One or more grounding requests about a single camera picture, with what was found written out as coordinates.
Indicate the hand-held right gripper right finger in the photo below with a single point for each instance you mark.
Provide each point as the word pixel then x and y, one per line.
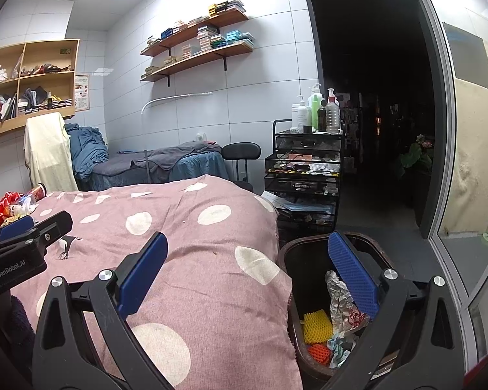
pixel 353 276

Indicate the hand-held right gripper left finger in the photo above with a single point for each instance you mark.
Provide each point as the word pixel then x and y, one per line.
pixel 140 280

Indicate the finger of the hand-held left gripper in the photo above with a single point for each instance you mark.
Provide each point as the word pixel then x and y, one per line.
pixel 53 227
pixel 16 227

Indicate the silver foil wrapper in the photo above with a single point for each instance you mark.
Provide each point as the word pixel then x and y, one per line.
pixel 341 304

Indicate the brown trash bin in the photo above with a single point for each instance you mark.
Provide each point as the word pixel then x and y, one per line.
pixel 305 260

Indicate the yellow foam net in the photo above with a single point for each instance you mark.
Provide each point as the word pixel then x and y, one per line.
pixel 317 327

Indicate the light blue wrapper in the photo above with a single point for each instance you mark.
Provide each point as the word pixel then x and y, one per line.
pixel 341 349

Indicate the orange foam net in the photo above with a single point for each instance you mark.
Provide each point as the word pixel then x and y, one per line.
pixel 319 354

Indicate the person's left forearm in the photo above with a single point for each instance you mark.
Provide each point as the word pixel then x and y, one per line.
pixel 22 325

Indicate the small white plastic bottle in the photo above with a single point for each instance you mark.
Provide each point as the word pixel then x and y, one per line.
pixel 22 209

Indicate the red patterned bag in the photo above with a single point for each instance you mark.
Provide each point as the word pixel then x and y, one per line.
pixel 2 209

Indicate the red snack cup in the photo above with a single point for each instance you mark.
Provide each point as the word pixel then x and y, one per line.
pixel 38 193

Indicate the pink polka dot blanket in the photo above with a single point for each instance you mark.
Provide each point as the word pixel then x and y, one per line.
pixel 187 272

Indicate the cream towel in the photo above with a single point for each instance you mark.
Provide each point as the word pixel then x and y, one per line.
pixel 48 152

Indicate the blue massage bed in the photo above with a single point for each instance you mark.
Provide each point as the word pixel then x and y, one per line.
pixel 114 172

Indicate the blue bedding pile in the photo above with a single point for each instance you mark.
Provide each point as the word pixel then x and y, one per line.
pixel 85 148

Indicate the light blue papers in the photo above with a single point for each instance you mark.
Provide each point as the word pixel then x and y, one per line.
pixel 301 203

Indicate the black mesh drawer cart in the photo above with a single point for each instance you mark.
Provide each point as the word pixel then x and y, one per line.
pixel 301 187

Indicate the grey blanket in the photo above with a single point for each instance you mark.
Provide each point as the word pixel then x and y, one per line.
pixel 166 155

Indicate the dark folded clothes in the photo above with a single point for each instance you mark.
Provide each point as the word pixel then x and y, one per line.
pixel 32 97

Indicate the potted plant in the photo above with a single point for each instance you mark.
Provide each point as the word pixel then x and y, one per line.
pixel 415 156

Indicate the wooden cubby shelf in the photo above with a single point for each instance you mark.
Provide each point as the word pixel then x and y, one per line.
pixel 74 81

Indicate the dark brown bottle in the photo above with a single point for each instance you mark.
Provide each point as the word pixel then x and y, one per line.
pixel 322 120

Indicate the clear pump bottle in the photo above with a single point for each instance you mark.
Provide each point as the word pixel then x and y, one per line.
pixel 332 113

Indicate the black stool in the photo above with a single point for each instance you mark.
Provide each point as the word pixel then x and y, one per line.
pixel 240 150

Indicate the white pump bottle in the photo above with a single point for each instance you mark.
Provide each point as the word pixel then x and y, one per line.
pixel 301 115

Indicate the glass door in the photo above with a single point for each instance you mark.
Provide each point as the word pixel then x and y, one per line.
pixel 480 150

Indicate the row of small boxes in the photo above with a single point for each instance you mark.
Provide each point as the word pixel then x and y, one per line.
pixel 223 7

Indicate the wall poster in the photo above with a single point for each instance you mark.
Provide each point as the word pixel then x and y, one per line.
pixel 82 92

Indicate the white wall pipe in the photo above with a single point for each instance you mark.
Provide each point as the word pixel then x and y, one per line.
pixel 175 98

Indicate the dark door frame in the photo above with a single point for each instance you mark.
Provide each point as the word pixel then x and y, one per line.
pixel 433 89

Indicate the wooden wall shelf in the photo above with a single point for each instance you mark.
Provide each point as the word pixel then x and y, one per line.
pixel 207 57
pixel 207 23

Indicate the wall shelves with boxes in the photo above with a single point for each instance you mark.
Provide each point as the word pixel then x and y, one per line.
pixel 207 37

